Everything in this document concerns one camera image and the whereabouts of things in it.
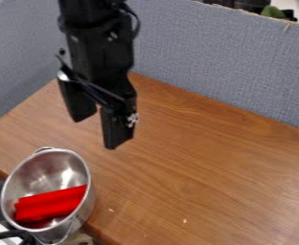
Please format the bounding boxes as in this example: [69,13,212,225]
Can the green object behind partition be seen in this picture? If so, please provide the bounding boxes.
[260,6,285,19]

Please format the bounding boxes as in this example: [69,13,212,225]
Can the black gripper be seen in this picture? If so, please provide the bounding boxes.
[57,18,138,149]

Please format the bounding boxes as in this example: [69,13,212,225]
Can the red plastic block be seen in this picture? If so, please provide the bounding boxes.
[14,185,86,223]

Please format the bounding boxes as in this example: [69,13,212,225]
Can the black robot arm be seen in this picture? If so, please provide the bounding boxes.
[57,0,139,149]

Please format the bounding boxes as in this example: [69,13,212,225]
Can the grey fabric partition panel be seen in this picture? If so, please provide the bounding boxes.
[127,0,299,127]

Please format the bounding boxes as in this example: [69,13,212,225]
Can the stainless steel pot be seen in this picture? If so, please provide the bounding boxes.
[0,147,95,245]

